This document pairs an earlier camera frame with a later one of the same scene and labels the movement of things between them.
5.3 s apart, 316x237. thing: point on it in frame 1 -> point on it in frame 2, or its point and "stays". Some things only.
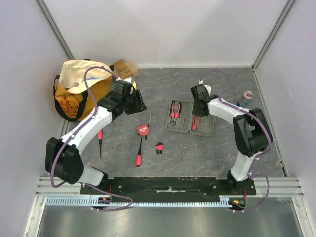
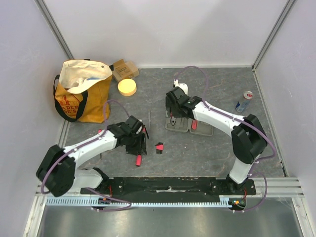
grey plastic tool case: x=181 y=119 stays
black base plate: x=169 y=189 stays
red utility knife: x=194 y=125 stays
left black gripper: x=139 y=105 -> x=140 y=147
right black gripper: x=196 y=108 -> x=171 y=108
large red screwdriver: x=138 y=157 stays
